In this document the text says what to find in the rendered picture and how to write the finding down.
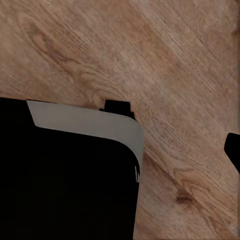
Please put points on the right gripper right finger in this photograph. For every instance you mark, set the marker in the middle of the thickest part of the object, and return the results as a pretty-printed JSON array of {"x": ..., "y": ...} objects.
[{"x": 232, "y": 149}]

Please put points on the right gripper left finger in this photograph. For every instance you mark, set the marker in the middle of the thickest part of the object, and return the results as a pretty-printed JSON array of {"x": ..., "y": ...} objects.
[{"x": 12, "y": 149}]

